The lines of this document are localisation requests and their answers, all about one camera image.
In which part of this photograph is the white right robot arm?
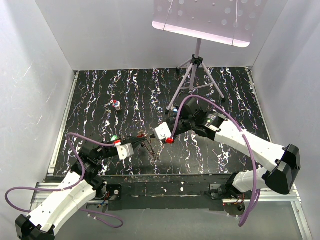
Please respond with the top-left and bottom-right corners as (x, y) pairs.
(165, 95), (301, 199)

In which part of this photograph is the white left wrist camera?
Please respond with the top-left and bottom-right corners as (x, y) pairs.
(116, 143), (134, 161)

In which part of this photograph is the silver keyring holder with keys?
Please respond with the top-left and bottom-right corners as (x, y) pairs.
(137, 130), (160, 162)

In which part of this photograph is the black base frame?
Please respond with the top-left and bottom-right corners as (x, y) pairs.
(94, 173), (256, 212)

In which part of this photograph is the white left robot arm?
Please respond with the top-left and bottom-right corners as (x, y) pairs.
(15, 136), (147, 240)

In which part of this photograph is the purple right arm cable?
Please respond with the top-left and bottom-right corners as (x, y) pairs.
(171, 94), (261, 228)

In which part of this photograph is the green tagged key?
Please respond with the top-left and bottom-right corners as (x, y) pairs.
(110, 135), (118, 141)

